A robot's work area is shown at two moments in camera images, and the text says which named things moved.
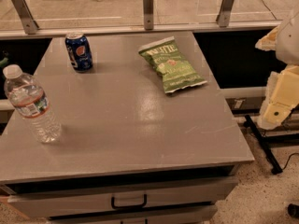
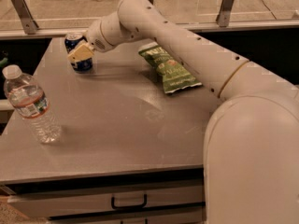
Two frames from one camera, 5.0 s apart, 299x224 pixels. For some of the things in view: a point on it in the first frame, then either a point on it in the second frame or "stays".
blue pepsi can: (78, 51) stays
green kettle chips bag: (177, 71) stays
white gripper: (289, 41) to (97, 38)
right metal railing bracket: (223, 17) stays
